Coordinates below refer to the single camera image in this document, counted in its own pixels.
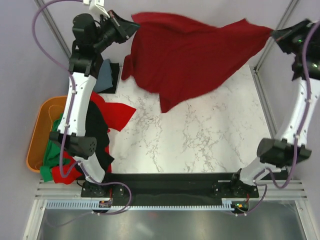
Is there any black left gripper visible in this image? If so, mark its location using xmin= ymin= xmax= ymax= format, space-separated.
xmin=92 ymin=10 xmax=141 ymax=53

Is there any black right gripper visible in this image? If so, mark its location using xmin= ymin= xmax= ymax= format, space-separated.
xmin=269 ymin=17 xmax=314 ymax=56

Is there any dark red t shirt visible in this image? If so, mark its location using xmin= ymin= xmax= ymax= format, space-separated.
xmin=121 ymin=12 xmax=272 ymax=113

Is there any orange plastic basket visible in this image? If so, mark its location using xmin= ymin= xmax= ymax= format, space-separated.
xmin=26 ymin=96 xmax=67 ymax=173

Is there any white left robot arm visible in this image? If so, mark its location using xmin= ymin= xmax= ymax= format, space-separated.
xmin=49 ymin=10 xmax=140 ymax=197

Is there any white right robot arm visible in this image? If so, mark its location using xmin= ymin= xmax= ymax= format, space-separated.
xmin=229 ymin=19 xmax=320 ymax=197

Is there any folded black t shirt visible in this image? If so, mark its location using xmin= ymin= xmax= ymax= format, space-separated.
xmin=99 ymin=62 xmax=120 ymax=94

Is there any folded grey-blue t shirt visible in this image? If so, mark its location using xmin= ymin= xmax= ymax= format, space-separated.
xmin=93 ymin=59 xmax=113 ymax=93

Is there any bright red t shirt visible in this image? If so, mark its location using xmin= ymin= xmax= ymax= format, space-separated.
xmin=54 ymin=92 xmax=137 ymax=185

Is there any green t shirt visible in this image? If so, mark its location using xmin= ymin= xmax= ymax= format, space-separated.
xmin=39 ymin=113 xmax=68 ymax=183

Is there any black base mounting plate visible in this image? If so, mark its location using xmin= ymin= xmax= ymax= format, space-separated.
xmin=81 ymin=173 xmax=259 ymax=206

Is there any right aluminium frame post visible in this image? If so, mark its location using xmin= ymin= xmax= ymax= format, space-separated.
xmin=253 ymin=0 xmax=300 ymax=73

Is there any aluminium frame post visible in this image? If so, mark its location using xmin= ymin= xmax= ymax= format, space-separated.
xmin=253 ymin=0 xmax=300 ymax=73
xmin=41 ymin=7 xmax=71 ymax=58

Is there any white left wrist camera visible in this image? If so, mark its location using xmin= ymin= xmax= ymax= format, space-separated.
xmin=82 ymin=0 xmax=110 ymax=19

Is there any left aluminium frame post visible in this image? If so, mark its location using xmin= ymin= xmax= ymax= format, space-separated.
xmin=41 ymin=7 xmax=71 ymax=58

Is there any white slotted cable duct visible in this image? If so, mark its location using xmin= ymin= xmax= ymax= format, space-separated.
xmin=45 ymin=199 xmax=234 ymax=211

